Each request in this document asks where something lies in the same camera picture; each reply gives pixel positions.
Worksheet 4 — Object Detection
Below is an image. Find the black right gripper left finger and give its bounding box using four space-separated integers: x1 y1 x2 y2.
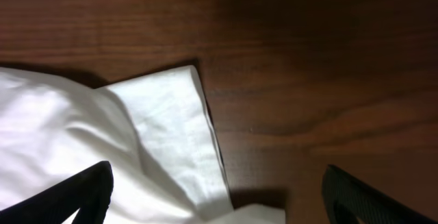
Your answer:
1 161 114 224

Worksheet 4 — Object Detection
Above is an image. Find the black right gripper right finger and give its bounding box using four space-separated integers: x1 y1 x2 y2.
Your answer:
322 165 435 224

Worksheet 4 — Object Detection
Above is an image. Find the white printed t-shirt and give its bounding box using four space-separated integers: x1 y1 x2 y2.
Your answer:
1 66 285 223

